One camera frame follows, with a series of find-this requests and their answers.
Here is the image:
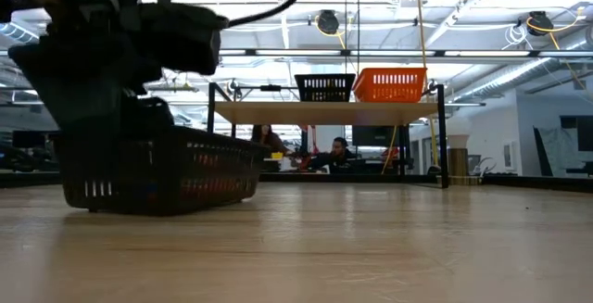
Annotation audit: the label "long ceiling light bar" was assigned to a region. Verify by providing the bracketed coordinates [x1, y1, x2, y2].
[217, 47, 593, 59]

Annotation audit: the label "silver ventilation duct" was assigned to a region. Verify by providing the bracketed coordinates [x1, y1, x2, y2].
[451, 38, 593, 105]

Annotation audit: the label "black slotted plastic basket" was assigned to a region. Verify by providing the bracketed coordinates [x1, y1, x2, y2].
[294, 72, 357, 104]
[54, 124, 271, 217]

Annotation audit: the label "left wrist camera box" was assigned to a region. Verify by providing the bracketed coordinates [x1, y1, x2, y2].
[138, 0, 229, 77]

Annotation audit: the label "black background monitor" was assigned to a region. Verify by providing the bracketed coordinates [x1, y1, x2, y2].
[11, 130, 59, 149]

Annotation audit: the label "yellow hanging cord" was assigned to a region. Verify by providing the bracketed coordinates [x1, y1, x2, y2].
[380, 0, 441, 175]

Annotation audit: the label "person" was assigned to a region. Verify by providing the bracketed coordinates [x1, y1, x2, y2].
[250, 123, 292, 157]
[303, 136, 368, 175]

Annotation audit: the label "orange slotted plastic basket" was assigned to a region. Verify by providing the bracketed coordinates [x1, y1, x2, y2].
[351, 67, 428, 105]

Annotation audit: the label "wooden shelf riser black legs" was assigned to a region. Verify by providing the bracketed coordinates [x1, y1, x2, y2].
[207, 82, 450, 190]

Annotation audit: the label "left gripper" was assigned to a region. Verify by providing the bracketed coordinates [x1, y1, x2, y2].
[7, 24, 176, 131]

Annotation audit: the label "black ceiling cord reel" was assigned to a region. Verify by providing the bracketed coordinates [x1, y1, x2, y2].
[526, 9, 555, 36]
[316, 8, 342, 35]

